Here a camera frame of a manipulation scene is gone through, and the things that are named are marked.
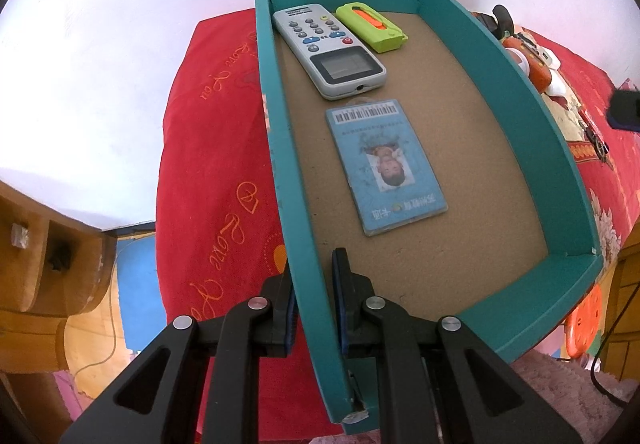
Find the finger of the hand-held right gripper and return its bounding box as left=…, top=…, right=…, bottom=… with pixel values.
left=607, top=91, right=640, bottom=130

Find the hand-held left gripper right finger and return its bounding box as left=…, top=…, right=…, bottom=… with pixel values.
left=331, top=247, right=583, bottom=444

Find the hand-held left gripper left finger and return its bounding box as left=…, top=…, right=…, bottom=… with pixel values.
left=60, top=261, right=301, bottom=444

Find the white earbuds case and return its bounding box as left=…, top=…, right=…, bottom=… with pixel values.
left=542, top=74, right=568, bottom=97

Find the orange timer with monkey figure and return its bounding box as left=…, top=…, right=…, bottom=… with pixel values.
left=501, top=30, right=553, bottom=92

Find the teal cardboard box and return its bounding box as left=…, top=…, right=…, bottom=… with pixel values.
left=254, top=0, right=606, bottom=435

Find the white jar with orange label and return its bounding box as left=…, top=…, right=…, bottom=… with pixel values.
left=506, top=49, right=533, bottom=77

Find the blue ID card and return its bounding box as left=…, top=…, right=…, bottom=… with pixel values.
left=325, top=99, right=449, bottom=237

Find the white remote control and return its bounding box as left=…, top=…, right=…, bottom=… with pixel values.
left=271, top=3, right=388, bottom=101

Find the green utility knife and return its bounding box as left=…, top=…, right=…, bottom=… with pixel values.
left=335, top=2, right=410, bottom=54

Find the red lighter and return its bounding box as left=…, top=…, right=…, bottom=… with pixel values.
left=575, top=106, right=608, bottom=145

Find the white charger adapter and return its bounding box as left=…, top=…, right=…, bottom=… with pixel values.
left=535, top=36, right=563, bottom=71

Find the blue foam floor mat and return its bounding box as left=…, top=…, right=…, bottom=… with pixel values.
left=112, top=234, right=168, bottom=352

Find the red printed blanket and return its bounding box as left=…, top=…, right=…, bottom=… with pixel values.
left=155, top=6, right=640, bottom=444

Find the wooden furniture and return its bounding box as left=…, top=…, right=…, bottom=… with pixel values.
left=597, top=234, right=640, bottom=381

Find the orange stool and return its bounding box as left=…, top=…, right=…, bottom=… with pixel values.
left=564, top=283, right=604, bottom=361

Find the pink fluffy cloth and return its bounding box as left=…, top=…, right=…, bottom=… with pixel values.
left=510, top=349, right=628, bottom=444

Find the wooden cabinet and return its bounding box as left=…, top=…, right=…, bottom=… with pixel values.
left=0, top=179, right=118, bottom=425

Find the thin floor cord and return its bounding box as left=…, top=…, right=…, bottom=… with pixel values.
left=67, top=239, right=146, bottom=370

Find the black cable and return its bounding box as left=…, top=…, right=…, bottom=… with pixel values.
left=590, top=284, right=640, bottom=407

